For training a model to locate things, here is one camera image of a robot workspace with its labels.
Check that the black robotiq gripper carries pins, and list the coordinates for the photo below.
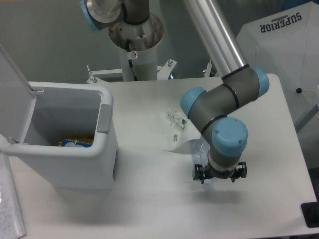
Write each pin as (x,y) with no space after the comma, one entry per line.
(200,173)

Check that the clear plastic water bottle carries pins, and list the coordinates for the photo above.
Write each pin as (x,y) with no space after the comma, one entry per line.
(199,150)

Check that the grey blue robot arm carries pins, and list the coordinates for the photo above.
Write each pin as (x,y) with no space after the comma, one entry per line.
(209,111)

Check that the white grey trash can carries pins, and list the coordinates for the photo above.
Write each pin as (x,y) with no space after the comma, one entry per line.
(35,116)

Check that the crumpled white plastic wrapper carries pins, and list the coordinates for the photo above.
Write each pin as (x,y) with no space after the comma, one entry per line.
(178,131)

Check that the black device at edge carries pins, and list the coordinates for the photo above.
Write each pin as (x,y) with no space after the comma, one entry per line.
(310,212)

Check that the yellow blue snack package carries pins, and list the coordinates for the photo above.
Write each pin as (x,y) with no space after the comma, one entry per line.
(84,140)

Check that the white notebook with writing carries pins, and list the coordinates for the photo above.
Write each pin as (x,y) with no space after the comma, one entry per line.
(11,219)

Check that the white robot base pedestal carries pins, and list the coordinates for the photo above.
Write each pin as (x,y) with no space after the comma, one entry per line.
(138,41)

